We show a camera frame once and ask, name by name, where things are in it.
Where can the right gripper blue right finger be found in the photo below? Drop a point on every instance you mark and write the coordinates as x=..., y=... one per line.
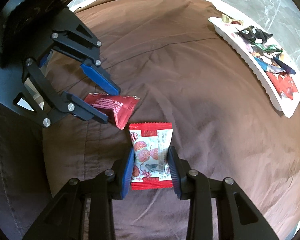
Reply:
x=175, y=168

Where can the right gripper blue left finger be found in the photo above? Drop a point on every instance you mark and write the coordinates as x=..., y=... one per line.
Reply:
x=126, y=174

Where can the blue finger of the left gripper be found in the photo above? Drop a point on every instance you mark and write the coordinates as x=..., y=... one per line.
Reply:
x=82, y=110
x=101, y=78

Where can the red white fruit snack packet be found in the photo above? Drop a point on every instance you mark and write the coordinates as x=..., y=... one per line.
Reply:
x=151, y=141

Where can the dark red snack packet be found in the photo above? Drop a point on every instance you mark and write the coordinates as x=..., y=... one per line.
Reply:
x=117, y=108

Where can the gold snack packet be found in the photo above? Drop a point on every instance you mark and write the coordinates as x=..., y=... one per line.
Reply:
x=228, y=20

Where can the green white seaweed snack packet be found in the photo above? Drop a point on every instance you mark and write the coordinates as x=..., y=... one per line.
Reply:
x=263, y=48

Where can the brown tablecloth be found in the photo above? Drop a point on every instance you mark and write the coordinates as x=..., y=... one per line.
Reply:
x=167, y=53

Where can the white plastic tray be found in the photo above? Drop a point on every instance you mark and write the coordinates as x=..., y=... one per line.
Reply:
x=227, y=32

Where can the large red snack bag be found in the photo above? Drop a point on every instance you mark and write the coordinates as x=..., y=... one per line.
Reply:
x=284, y=84

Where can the blue yellow snack bag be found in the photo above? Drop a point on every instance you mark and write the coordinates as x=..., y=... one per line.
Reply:
x=274, y=65

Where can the black snack packet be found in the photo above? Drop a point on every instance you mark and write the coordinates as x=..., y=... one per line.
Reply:
x=255, y=35

